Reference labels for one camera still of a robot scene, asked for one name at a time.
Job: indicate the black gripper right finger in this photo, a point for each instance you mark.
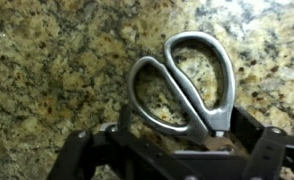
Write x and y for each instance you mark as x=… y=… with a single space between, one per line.
x=270 y=148

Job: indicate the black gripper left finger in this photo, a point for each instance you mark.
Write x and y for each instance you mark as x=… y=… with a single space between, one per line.
x=129 y=157

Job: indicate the metal scissors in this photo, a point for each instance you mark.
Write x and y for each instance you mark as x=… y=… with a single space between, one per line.
x=204 y=121

